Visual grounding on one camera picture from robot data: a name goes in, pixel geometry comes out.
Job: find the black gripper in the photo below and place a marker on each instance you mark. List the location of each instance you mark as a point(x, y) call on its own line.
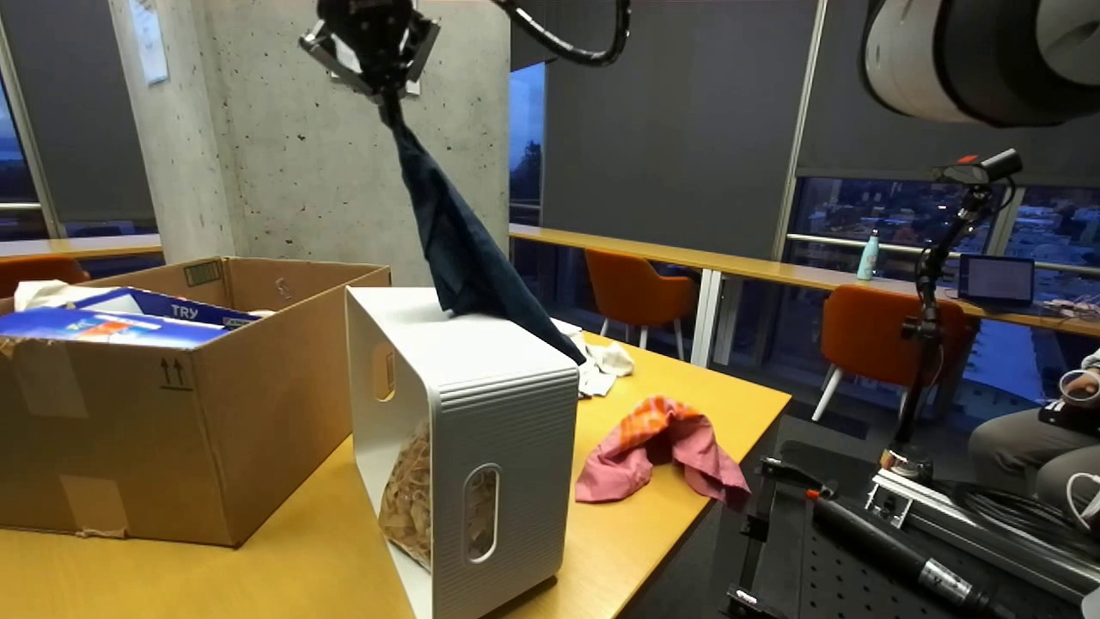
point(365, 30)

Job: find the black shirt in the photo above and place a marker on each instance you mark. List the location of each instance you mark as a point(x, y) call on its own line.
point(459, 243)

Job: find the blue white paper pack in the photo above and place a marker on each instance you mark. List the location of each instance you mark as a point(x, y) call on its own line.
point(116, 323)

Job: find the small paper notice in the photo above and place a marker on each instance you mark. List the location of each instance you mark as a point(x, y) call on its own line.
point(151, 40)

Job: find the seated person grey clothes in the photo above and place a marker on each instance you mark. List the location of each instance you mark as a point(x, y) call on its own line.
point(1043, 440)

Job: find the teal bottle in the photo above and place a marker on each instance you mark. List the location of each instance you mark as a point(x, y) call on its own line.
point(867, 260)

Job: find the silver metal rail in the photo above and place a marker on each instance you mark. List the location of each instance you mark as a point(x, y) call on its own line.
point(985, 534)

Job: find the orange chair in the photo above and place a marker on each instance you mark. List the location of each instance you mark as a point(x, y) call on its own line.
point(41, 274)
point(877, 339)
point(638, 294)

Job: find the small dark monitor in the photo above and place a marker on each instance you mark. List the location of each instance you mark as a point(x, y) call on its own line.
point(1000, 281)

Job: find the pink shirt orange print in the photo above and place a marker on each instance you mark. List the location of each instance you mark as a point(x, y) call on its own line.
point(657, 450)

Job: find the long wooden desk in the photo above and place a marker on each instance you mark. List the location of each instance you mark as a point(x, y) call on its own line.
point(81, 245)
point(744, 269)

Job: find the black tripod pole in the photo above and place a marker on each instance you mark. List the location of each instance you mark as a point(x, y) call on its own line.
point(872, 536)

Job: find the black camera stand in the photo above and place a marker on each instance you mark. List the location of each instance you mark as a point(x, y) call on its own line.
point(931, 298)

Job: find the brown cardboard box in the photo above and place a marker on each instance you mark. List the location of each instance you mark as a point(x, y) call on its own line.
point(174, 449)

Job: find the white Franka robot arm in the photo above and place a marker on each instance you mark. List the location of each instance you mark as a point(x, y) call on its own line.
point(976, 56)

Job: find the white cloth in box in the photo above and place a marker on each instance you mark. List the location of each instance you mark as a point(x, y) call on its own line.
point(45, 294)

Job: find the cork filling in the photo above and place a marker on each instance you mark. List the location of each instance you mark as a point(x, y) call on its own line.
point(407, 503)

